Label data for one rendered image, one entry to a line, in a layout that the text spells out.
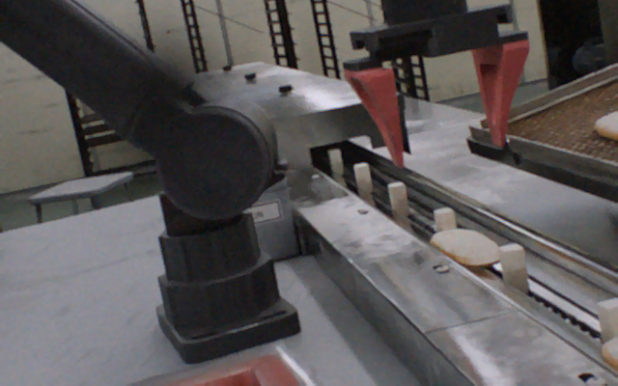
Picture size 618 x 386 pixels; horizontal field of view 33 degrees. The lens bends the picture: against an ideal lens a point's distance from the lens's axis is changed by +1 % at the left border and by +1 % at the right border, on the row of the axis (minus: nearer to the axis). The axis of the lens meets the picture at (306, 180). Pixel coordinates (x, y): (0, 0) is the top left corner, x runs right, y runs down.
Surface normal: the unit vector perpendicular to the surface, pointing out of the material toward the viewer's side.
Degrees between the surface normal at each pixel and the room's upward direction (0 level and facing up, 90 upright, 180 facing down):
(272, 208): 90
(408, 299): 0
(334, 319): 0
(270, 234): 90
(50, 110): 90
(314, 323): 0
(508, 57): 111
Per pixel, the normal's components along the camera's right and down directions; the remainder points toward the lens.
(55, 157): 0.18, 0.14
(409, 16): -0.52, 0.25
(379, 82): 0.23, 0.48
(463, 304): -0.18, -0.97
